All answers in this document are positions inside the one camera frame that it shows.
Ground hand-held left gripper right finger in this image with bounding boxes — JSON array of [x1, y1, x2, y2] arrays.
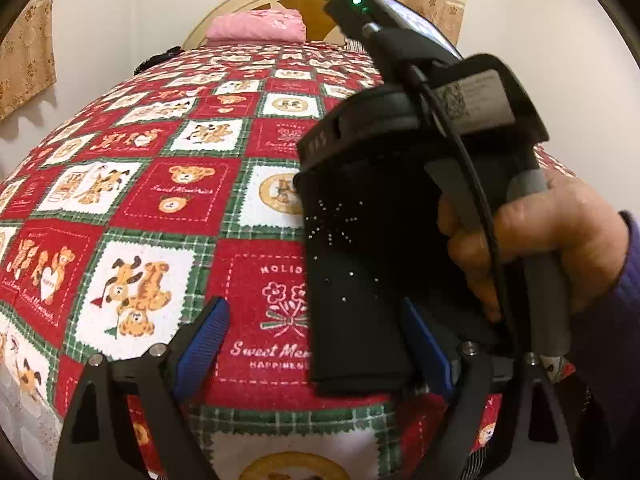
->
[[402, 296, 576, 480]]

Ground person's right hand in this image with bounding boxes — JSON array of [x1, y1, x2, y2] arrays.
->
[[437, 167, 631, 323]]

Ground black pants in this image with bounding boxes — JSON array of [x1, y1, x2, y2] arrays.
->
[[295, 160, 516, 396]]

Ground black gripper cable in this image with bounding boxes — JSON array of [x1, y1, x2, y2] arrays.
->
[[360, 22, 521, 356]]

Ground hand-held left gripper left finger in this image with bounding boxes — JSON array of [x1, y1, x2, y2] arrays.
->
[[52, 296, 232, 480]]

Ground dark object on bed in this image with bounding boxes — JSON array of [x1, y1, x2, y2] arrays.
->
[[134, 46, 182, 75]]

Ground red bear-print patchwork blanket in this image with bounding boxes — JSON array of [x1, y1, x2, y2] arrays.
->
[[0, 40, 581, 480]]

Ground pink folded cloth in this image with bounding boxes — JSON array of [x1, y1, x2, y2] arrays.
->
[[205, 8, 306, 43]]

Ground person's right forearm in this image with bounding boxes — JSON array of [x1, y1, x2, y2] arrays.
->
[[565, 210, 640, 480]]

